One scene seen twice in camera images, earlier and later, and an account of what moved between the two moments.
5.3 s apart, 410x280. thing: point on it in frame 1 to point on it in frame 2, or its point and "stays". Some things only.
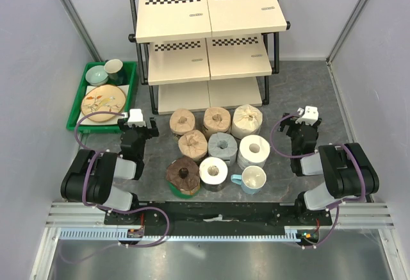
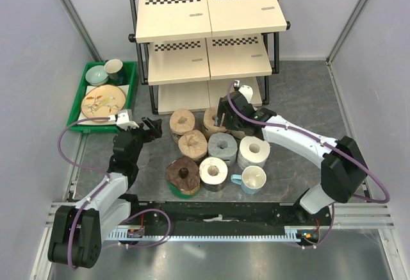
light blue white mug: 252,179 stays
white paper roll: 254,150 stays
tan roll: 193,144 stays
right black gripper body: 291,130 to 238,123
